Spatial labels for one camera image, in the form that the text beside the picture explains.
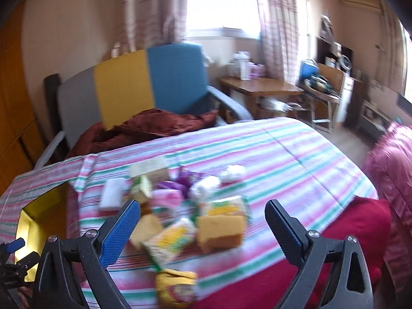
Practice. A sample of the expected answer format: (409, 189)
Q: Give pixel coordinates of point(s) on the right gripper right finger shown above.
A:
(300, 249)

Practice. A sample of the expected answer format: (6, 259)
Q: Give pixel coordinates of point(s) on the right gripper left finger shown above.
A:
(98, 252)

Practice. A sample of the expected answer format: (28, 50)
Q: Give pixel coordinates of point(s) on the white foam block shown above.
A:
(112, 195)

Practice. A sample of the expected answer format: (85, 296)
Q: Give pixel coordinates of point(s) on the yellow green snack packet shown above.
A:
(170, 242)

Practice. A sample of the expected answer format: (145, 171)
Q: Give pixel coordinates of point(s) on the small green white carton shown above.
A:
(141, 189)

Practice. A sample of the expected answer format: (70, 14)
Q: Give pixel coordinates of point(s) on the pink soap packet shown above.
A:
(167, 198)

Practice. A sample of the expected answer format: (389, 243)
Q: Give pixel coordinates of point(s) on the yellow red snack bag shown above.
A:
(176, 289)

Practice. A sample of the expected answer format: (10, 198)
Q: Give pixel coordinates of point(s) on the large beige carton box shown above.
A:
(155, 169)

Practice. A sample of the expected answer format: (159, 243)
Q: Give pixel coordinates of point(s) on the purple foil wrapper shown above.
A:
(184, 180)

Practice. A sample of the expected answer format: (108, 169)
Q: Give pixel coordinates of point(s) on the white plastic packet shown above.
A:
(203, 189)

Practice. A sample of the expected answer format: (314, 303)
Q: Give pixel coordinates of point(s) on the gold cardboard box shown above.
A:
(44, 216)

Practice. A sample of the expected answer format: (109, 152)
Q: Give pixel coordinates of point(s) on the striped pink green bedsheet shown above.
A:
(284, 160)

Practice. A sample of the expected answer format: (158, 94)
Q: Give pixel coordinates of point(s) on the small white wrapped packet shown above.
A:
(232, 173)

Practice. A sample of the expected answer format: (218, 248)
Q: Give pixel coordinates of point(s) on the dark red quilted blanket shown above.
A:
(145, 126)

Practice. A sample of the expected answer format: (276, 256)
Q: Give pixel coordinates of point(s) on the pink quilted jacket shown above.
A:
(388, 166)

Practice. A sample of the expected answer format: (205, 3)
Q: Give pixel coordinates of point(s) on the wooden wardrobe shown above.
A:
(21, 140)

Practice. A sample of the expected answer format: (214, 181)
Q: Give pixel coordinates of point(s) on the grey yellow blue chair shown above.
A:
(170, 77)

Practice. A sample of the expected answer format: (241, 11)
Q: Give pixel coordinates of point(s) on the wooden side table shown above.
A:
(248, 93)

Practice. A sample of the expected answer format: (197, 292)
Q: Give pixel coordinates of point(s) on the wooden desk with clutter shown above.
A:
(328, 93)

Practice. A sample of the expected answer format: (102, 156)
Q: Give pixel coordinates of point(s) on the blue bag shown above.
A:
(308, 68)

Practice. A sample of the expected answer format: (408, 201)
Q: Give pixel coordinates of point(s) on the white product box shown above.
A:
(241, 67)

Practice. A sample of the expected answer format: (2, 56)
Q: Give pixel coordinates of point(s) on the pink checked curtain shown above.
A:
(279, 38)

